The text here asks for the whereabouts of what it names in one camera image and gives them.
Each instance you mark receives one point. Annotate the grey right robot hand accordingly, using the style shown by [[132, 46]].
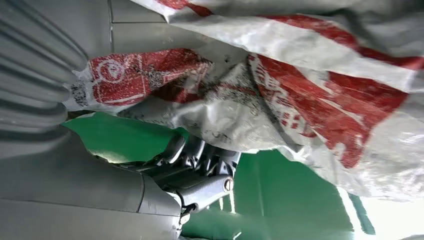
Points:
[[73, 198]]

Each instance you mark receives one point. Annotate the glossy green conveyor belt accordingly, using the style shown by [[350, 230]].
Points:
[[281, 198]]

